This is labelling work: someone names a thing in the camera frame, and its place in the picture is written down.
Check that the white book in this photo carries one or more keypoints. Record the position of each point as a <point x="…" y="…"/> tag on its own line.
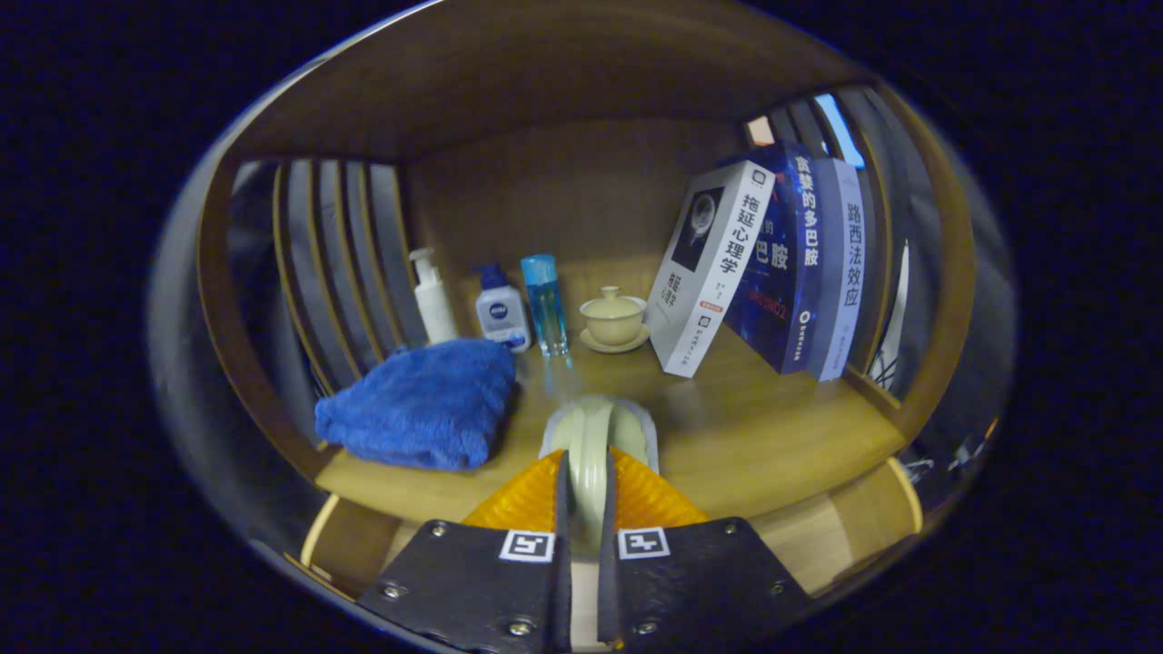
<point x="709" y="272"/>

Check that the beige lidded teacup with saucer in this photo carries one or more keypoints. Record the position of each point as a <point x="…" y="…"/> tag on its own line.
<point x="614" y="322"/>

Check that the dark blue book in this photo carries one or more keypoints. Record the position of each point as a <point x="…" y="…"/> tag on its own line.
<point x="781" y="272"/>

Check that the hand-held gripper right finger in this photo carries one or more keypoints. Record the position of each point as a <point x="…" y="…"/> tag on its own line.
<point x="606" y="563"/>

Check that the blue folded towel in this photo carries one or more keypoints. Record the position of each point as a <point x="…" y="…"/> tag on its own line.
<point x="418" y="404"/>

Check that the white pump bottle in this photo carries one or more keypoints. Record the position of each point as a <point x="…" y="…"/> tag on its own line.
<point x="434" y="309"/>

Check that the grey-blue book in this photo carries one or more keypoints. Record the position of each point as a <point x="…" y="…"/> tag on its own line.
<point x="845" y="272"/>

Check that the wooden cabinet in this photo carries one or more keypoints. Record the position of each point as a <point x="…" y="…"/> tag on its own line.
<point x="545" y="73"/>

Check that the white bottle with blue cap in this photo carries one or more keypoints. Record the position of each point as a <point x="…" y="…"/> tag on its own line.
<point x="501" y="313"/>

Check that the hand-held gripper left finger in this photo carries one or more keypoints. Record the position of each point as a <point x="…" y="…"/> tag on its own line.
<point x="562" y="509"/>

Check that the wooden countertop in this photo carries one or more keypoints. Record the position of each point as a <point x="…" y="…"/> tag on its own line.
<point x="754" y="436"/>

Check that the clear blue bottle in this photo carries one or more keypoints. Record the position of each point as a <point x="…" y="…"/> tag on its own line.
<point x="545" y="309"/>

